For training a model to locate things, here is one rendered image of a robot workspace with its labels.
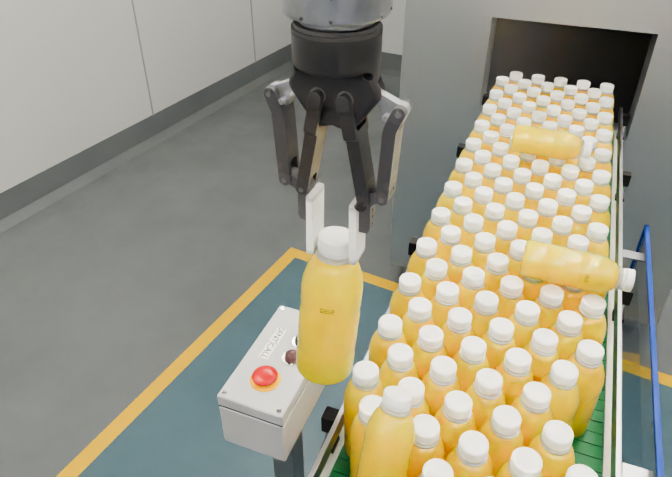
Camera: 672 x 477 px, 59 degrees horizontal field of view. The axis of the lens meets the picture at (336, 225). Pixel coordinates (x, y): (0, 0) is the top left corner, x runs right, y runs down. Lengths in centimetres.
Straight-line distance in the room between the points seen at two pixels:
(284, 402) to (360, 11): 55
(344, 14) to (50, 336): 240
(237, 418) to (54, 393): 168
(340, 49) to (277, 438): 57
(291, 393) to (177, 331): 176
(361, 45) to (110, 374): 214
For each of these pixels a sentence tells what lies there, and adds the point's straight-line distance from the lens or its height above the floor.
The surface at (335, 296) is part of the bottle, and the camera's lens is 61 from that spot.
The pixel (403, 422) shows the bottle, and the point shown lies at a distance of 82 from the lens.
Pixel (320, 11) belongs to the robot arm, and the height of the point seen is 164.
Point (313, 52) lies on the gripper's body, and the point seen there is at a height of 160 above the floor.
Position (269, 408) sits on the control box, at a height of 110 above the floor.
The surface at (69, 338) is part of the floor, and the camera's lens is 271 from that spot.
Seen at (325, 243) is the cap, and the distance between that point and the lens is 60.
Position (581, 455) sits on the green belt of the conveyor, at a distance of 112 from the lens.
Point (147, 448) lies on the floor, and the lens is 224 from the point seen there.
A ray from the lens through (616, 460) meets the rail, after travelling 103.
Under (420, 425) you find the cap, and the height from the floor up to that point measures 108.
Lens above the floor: 176
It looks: 34 degrees down
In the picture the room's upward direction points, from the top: straight up
